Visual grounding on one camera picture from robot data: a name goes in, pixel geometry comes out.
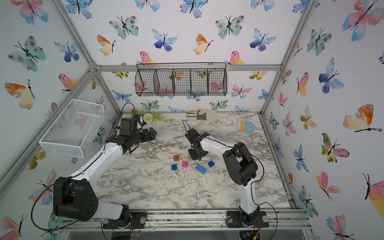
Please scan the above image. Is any pink lego brick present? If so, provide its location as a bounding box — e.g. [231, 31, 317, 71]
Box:
[182, 161, 189, 169]

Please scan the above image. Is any long blue lego brick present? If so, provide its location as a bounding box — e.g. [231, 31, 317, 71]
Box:
[196, 165, 208, 175]

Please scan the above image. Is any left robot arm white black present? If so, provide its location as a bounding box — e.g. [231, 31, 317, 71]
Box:
[53, 128, 157, 227]

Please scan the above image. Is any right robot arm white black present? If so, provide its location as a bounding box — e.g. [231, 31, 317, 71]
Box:
[186, 129, 258, 215]

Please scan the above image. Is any potted plant white pot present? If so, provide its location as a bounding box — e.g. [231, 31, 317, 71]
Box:
[129, 109, 164, 124]

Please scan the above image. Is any work glove beige grey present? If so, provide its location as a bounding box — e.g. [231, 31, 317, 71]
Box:
[185, 109, 218, 122]

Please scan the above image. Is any white mesh basket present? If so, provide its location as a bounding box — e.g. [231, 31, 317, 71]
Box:
[39, 99, 105, 158]

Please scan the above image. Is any blue hand brush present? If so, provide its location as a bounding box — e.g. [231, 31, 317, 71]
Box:
[240, 121, 263, 134]

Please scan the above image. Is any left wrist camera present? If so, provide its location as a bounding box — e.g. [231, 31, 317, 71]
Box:
[121, 118, 143, 132]

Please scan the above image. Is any black wire basket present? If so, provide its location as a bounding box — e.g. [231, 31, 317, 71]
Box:
[134, 62, 228, 97]

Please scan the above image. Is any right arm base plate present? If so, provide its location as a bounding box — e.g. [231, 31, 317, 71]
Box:
[225, 210, 269, 228]

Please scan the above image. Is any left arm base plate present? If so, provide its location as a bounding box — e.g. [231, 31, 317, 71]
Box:
[102, 211, 148, 230]

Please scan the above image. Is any aluminium rail front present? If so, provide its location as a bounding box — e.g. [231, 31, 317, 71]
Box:
[59, 208, 313, 232]

